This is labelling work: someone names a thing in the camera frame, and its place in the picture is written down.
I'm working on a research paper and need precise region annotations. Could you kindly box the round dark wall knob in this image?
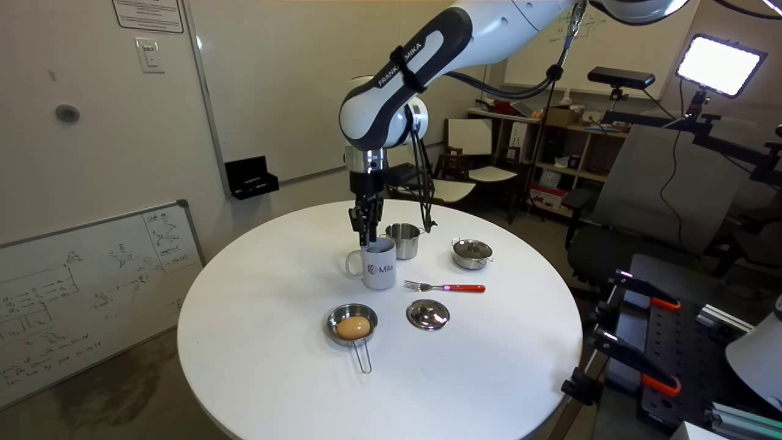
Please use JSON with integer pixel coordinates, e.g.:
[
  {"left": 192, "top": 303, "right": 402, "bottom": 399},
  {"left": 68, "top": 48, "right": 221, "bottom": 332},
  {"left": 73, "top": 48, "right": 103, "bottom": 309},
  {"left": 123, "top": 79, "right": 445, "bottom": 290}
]
[{"left": 54, "top": 103, "right": 83, "bottom": 128}]

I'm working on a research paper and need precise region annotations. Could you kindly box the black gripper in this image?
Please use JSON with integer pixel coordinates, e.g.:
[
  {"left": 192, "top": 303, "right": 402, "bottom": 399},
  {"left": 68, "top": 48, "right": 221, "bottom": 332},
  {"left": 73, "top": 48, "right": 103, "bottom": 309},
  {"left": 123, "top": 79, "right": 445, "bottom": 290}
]
[{"left": 347, "top": 166, "right": 387, "bottom": 249}]

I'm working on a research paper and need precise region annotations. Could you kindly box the bright light panel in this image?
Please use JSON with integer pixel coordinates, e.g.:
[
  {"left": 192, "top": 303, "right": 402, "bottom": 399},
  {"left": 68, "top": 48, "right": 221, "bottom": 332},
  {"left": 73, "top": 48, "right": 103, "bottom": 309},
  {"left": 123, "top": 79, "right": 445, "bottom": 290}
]
[{"left": 675, "top": 33, "right": 770, "bottom": 100}]

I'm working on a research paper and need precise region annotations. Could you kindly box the small dark bowl left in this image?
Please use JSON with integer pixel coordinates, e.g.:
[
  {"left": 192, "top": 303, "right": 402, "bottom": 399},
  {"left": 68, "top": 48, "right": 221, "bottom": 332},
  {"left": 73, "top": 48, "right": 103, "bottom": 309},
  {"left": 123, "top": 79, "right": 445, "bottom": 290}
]
[{"left": 402, "top": 295, "right": 452, "bottom": 332}]

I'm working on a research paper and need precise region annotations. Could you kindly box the red handled metal fork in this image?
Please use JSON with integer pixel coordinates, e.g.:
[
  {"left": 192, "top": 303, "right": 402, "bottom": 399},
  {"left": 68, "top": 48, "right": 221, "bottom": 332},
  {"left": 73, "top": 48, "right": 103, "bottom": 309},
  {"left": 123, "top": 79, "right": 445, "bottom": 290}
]
[{"left": 402, "top": 278, "right": 488, "bottom": 295}]

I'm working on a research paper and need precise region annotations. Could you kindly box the white wall sign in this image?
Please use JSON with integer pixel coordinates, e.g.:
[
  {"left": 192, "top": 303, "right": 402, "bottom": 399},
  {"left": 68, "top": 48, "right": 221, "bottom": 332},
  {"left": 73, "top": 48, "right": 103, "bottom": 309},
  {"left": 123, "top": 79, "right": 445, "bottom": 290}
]
[{"left": 110, "top": 0, "right": 185, "bottom": 37}]

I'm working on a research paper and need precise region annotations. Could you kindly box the white seat chair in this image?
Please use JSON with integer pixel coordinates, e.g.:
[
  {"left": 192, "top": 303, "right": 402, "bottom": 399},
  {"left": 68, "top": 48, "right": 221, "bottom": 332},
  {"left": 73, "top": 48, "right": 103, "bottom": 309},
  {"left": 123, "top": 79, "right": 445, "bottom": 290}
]
[{"left": 439, "top": 118, "right": 524, "bottom": 209}]

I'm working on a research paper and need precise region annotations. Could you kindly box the whiteboard leaning on wall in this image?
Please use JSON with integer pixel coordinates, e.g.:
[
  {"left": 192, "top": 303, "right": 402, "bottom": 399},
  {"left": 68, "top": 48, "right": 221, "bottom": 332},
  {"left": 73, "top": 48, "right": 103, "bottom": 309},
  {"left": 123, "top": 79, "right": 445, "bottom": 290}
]
[{"left": 0, "top": 199, "right": 204, "bottom": 410}]

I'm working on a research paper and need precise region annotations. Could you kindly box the black camera bar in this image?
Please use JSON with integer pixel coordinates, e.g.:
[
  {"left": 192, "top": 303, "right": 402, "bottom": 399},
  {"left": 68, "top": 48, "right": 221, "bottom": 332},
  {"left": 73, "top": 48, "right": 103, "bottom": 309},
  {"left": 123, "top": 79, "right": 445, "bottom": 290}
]
[{"left": 583, "top": 67, "right": 657, "bottom": 94}]

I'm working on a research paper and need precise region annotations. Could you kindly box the brown egg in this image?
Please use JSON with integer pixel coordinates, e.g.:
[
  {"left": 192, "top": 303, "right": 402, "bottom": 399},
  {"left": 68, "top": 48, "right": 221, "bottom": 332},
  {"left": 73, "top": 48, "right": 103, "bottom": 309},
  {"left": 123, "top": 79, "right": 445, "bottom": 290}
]
[{"left": 334, "top": 315, "right": 373, "bottom": 343}]

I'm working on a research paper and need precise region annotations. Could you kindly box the wooden shelf unit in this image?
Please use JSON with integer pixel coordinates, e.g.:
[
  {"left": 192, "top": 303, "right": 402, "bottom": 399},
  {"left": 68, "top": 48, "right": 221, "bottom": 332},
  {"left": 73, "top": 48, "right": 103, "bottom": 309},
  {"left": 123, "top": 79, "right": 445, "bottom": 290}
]
[{"left": 467, "top": 86, "right": 632, "bottom": 222}]

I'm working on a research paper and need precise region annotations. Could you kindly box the aluminium rail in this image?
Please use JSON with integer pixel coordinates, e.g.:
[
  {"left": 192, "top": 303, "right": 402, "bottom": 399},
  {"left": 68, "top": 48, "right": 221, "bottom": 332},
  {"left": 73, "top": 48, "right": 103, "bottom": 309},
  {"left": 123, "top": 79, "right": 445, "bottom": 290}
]
[{"left": 706, "top": 400, "right": 782, "bottom": 440}]

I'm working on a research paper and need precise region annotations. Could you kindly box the steel pot with handles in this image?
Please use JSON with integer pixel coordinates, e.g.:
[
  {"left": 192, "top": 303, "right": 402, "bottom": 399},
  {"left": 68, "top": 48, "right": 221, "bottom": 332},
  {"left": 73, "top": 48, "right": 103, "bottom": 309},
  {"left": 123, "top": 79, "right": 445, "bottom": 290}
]
[{"left": 448, "top": 238, "right": 496, "bottom": 275}]

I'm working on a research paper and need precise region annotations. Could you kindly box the black open case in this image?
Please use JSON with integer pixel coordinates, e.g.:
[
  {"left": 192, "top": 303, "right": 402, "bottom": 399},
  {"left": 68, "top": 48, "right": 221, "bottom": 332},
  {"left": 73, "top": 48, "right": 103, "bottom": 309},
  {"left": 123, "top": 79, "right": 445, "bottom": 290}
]
[{"left": 221, "top": 155, "right": 280, "bottom": 204}]

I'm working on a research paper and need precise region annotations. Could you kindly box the stainless steel cup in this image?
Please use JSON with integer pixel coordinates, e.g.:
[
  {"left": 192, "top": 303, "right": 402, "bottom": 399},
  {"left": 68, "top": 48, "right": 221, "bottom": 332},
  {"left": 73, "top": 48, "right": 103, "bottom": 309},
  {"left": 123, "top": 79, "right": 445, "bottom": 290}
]
[{"left": 384, "top": 221, "right": 422, "bottom": 264}]

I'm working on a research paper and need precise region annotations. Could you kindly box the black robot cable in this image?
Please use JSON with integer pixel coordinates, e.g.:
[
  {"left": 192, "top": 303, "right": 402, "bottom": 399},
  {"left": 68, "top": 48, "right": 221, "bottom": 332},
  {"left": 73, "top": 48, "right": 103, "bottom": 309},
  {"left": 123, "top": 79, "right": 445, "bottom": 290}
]
[{"left": 441, "top": 0, "right": 591, "bottom": 106}]

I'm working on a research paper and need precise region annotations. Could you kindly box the black clamp orange handle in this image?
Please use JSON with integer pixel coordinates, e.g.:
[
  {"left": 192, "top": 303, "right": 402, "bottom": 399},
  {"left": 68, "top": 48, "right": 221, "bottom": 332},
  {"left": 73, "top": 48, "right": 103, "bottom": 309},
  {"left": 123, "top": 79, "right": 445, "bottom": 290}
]
[
  {"left": 558, "top": 326, "right": 687, "bottom": 404},
  {"left": 607, "top": 266, "right": 684, "bottom": 319}
]

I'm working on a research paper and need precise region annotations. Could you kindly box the small steel pan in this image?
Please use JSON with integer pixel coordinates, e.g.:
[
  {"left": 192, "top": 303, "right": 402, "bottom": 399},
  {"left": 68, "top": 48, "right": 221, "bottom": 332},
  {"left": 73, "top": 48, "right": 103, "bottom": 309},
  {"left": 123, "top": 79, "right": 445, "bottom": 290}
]
[{"left": 325, "top": 300, "right": 380, "bottom": 377}]

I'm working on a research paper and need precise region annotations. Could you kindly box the white light switch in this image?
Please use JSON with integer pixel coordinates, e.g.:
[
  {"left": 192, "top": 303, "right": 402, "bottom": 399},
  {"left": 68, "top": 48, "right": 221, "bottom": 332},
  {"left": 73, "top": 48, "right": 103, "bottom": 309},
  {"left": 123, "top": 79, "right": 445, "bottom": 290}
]
[{"left": 132, "top": 34, "right": 167, "bottom": 75}]

